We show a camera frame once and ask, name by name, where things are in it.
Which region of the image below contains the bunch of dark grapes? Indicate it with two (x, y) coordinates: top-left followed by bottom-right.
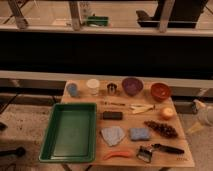
(144, 120), (178, 138)

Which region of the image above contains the green plastic tray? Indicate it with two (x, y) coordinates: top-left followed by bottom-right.
(39, 103), (97, 163)

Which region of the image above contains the light blue folded cloth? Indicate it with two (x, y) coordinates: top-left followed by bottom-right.
(101, 126), (125, 147)

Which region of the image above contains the yellow apple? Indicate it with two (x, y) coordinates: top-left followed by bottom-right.
(160, 107), (174, 120)

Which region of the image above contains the thin brown stick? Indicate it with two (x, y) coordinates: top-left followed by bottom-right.
(100, 101), (125, 106)

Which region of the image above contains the blue sponge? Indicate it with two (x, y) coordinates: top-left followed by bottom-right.
(130, 128), (150, 141)

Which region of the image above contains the black handled peeler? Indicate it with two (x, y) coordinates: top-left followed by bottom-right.
(136, 143), (185, 163)

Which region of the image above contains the red-brown bowl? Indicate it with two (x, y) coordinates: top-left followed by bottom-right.
(151, 83), (171, 102)

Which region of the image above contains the black machine on shelf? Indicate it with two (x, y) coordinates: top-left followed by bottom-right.
(136, 0), (209, 28)

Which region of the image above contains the purple bowl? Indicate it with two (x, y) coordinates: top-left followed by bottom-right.
(122, 77), (143, 96)

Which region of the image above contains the white cup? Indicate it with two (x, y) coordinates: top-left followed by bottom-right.
(86, 79), (100, 96)

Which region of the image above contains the small metal cup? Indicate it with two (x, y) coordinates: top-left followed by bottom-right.
(107, 83), (117, 95)

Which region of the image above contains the red chili pepper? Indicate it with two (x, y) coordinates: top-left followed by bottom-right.
(103, 150), (133, 160)

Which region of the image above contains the green box on shelf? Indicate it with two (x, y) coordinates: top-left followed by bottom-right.
(86, 16), (109, 26)

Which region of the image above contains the black rectangular block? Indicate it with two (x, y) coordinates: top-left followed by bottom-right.
(103, 112), (123, 120)

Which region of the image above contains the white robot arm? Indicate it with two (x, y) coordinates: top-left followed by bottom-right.
(194, 99), (213, 126)

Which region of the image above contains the blue cup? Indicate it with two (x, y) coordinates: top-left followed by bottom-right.
(66, 83), (78, 97)

